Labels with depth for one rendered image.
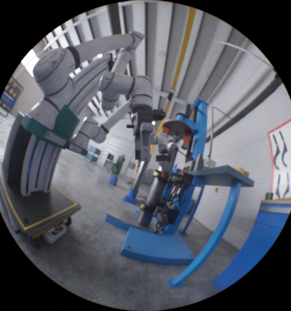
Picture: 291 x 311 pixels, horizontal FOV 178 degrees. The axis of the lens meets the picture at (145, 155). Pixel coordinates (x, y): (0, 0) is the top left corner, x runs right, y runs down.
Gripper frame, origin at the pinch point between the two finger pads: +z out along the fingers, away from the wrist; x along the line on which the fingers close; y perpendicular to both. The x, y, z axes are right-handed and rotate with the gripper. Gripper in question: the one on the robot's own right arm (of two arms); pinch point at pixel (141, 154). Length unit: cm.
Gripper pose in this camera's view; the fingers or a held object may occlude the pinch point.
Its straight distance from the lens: 33.0
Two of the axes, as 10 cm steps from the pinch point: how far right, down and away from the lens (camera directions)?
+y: -9.7, -0.1, -2.3
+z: 0.0, 10.0, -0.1
